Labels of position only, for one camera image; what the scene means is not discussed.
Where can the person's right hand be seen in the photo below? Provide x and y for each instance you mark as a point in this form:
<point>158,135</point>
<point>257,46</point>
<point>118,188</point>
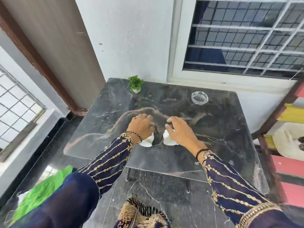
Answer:
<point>183,135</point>

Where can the person's left hand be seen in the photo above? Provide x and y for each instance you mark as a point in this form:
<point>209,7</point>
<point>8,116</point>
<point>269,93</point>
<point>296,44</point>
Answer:
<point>140,125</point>

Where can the white gold-patterned cup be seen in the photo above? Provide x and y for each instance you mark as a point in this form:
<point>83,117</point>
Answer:
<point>168,140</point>
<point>147,141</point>

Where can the clear glass ashtray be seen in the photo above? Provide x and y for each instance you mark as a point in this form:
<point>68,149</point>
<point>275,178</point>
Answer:
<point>200,98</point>

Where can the small green potted plant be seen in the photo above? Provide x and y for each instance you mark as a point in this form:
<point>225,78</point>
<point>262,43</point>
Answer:
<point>135,83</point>

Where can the person's right forearm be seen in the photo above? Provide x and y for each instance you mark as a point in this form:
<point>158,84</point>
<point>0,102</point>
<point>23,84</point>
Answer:
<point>225,182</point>

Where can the person's left forearm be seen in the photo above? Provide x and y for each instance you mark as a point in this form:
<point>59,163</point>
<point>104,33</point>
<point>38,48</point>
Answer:
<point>111,159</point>

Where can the dark marble table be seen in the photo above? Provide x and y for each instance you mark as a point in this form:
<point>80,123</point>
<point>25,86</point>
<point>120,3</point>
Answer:
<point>213,121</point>

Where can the black wrist thread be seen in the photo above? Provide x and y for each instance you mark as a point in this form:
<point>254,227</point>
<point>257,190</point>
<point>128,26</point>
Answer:
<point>199,153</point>

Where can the black table leg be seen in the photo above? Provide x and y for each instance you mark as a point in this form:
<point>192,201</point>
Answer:
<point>188,186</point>
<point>128,174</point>

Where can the navy gold embroidered dress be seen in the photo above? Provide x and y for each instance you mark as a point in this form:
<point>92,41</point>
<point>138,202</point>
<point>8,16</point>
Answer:
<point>140,216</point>

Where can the cream perforated plastic basket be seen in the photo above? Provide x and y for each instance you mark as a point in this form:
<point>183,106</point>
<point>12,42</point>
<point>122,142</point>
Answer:
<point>285,140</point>

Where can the pink and yellow wooden bench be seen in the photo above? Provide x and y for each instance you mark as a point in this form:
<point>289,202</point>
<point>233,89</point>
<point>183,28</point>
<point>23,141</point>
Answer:
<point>289,163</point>

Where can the grey wood-grain door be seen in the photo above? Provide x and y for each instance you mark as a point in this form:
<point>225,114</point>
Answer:
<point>59,45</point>

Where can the green plastic bag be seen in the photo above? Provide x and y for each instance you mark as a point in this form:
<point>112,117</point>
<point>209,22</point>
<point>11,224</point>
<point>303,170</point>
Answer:
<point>42,189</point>

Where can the balcony metal mesh grille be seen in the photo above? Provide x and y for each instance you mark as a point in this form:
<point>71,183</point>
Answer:
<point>23,137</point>

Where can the brown door frame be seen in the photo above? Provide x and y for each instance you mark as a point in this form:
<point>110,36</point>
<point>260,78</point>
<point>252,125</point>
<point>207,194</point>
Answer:
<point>35,59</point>

